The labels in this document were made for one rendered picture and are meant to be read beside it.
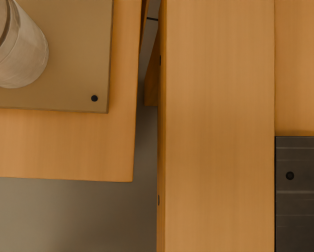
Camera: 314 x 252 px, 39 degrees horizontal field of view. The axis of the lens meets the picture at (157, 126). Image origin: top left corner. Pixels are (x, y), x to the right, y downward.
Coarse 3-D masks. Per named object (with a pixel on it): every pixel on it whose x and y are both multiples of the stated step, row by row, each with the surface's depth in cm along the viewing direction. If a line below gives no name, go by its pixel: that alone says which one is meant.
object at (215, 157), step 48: (192, 0) 55; (240, 0) 56; (192, 48) 55; (240, 48) 55; (192, 96) 55; (240, 96) 55; (192, 144) 55; (240, 144) 55; (192, 192) 54; (240, 192) 55; (192, 240) 54; (240, 240) 55
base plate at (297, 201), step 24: (288, 144) 55; (312, 144) 56; (288, 168) 55; (312, 168) 56; (288, 192) 55; (312, 192) 55; (288, 216) 55; (312, 216) 55; (288, 240) 55; (312, 240) 55
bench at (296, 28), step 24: (288, 0) 58; (312, 0) 58; (288, 24) 58; (312, 24) 58; (288, 48) 58; (312, 48) 58; (288, 72) 58; (312, 72) 58; (144, 96) 140; (288, 96) 58; (312, 96) 58; (288, 120) 58; (312, 120) 58
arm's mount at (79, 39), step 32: (32, 0) 55; (64, 0) 55; (96, 0) 56; (64, 32) 55; (96, 32) 56; (64, 64) 55; (96, 64) 56; (0, 96) 55; (32, 96) 55; (64, 96) 55; (96, 96) 55
